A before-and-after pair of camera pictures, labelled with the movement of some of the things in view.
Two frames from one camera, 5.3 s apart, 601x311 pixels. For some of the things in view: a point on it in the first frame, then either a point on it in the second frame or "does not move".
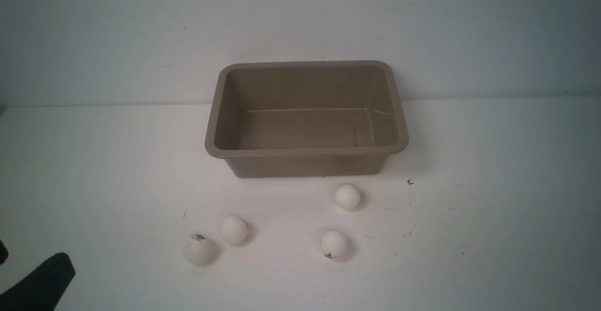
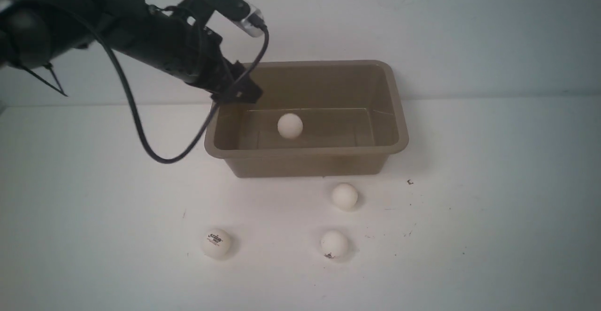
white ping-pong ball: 235,229 -> 290,125
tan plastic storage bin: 304,119 does not move
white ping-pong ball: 347,196 does not move
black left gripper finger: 42,289 -> 192,53
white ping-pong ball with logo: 334,244 does not move
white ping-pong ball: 197,250 -> 215,243
